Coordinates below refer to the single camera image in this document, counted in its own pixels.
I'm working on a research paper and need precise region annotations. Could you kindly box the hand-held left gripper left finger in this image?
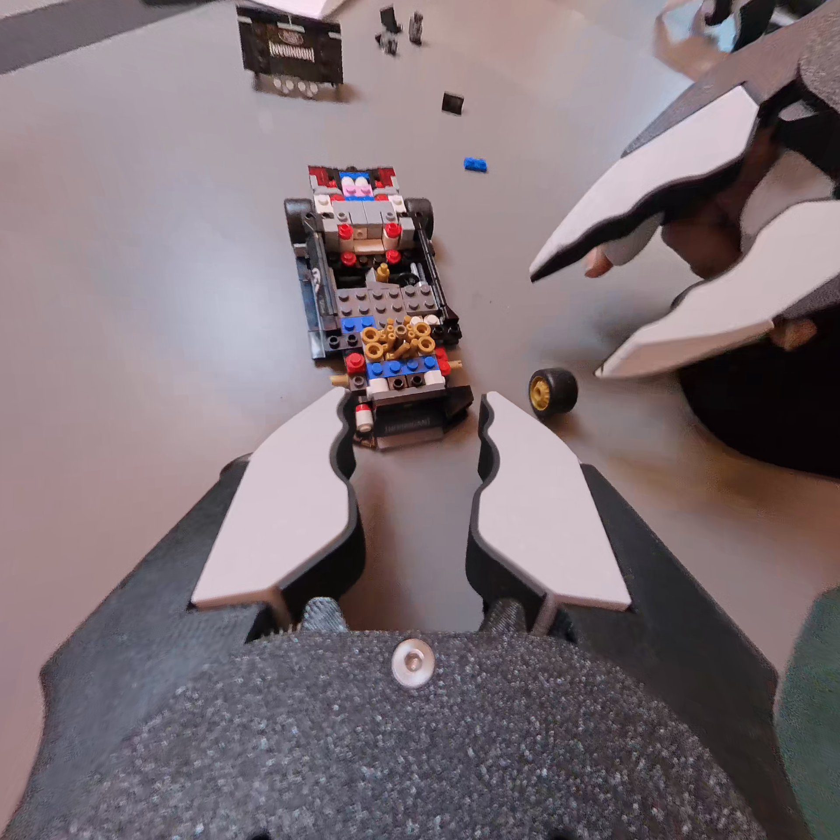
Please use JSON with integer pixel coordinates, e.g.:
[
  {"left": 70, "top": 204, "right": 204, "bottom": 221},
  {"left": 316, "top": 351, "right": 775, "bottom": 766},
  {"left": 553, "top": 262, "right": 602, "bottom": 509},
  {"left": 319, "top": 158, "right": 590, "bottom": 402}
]
[{"left": 190, "top": 389, "right": 366, "bottom": 626}]

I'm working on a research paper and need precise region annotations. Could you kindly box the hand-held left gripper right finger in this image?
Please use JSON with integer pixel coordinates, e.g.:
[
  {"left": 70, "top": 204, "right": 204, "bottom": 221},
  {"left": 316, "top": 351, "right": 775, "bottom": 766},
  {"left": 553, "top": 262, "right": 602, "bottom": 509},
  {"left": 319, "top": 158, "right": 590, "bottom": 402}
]
[{"left": 466, "top": 392, "right": 634, "bottom": 632}]

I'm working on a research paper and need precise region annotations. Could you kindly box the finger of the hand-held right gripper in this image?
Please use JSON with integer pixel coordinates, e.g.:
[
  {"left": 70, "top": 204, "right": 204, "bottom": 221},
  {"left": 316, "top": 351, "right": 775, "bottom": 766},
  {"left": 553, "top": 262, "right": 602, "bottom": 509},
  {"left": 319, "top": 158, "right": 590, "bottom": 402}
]
[
  {"left": 595, "top": 199, "right": 840, "bottom": 381},
  {"left": 529, "top": 84, "right": 762, "bottom": 284}
]

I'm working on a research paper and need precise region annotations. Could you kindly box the black lego wheel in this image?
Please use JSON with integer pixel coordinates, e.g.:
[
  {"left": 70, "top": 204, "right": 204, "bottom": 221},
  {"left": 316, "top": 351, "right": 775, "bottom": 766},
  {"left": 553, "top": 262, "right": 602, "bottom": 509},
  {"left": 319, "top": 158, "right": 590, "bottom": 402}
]
[{"left": 528, "top": 367, "right": 580, "bottom": 417}]

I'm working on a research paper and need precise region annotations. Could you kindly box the black lego car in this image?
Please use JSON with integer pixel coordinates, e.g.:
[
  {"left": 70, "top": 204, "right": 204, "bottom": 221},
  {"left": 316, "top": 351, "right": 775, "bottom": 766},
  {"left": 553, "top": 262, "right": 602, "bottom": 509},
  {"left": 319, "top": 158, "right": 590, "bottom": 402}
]
[{"left": 283, "top": 164, "right": 475, "bottom": 452}]

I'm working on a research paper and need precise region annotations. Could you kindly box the black printed lego panel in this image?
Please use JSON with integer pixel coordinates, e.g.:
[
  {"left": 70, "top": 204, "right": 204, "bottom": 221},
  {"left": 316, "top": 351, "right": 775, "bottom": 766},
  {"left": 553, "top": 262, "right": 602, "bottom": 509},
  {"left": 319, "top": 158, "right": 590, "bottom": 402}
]
[{"left": 235, "top": 2, "right": 345, "bottom": 99}]

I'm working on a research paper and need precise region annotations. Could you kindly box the person's right hand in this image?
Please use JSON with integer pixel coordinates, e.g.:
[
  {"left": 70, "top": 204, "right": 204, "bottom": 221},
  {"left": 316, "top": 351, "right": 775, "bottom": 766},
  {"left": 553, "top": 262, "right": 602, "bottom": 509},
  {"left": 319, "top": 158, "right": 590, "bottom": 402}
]
[{"left": 583, "top": 157, "right": 757, "bottom": 282}]

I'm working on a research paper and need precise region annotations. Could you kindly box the white paper bag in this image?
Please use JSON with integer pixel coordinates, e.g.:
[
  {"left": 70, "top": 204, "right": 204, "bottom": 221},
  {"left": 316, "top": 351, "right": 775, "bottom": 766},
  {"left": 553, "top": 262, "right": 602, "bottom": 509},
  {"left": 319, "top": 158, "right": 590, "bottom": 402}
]
[{"left": 246, "top": 0, "right": 349, "bottom": 19}]

